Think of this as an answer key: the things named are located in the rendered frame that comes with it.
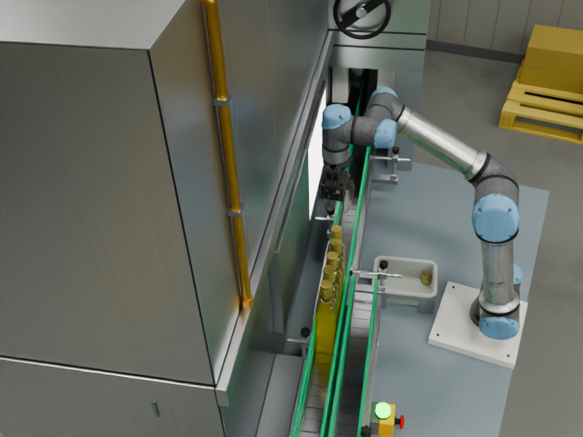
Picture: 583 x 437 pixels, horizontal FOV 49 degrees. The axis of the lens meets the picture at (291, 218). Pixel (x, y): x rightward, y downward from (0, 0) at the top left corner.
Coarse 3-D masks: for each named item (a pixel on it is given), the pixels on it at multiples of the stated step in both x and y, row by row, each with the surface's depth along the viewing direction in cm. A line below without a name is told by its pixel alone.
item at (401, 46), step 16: (400, 0) 234; (416, 0) 233; (384, 16) 240; (400, 16) 239; (416, 16) 237; (336, 32) 247; (352, 32) 246; (368, 32) 245; (384, 32) 244; (400, 32) 243; (416, 32) 241; (336, 48) 252; (352, 48) 250; (368, 48) 249; (384, 48) 248; (400, 48) 247; (416, 48) 245; (336, 64) 256; (352, 64) 255; (368, 64) 254; (384, 64) 252; (400, 64) 251; (416, 64) 250
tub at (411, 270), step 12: (396, 264) 233; (408, 264) 232; (420, 264) 231; (432, 264) 229; (372, 276) 225; (408, 276) 234; (420, 276) 234; (432, 276) 228; (396, 288) 230; (408, 288) 230; (420, 288) 230; (432, 288) 223
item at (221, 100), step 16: (208, 0) 97; (208, 16) 98; (208, 32) 100; (224, 64) 105; (224, 80) 106; (224, 96) 108; (224, 112) 110; (224, 128) 112; (224, 144) 114; (240, 208) 125; (240, 224) 127; (240, 240) 130; (240, 256) 133; (240, 272) 136
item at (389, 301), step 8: (360, 264) 235; (384, 296) 221; (392, 296) 221; (400, 296) 220; (408, 296) 219; (384, 304) 224; (392, 304) 224; (400, 304) 223; (408, 304) 223; (416, 304) 222; (424, 304) 221; (432, 304) 220; (424, 312) 223; (432, 312) 223
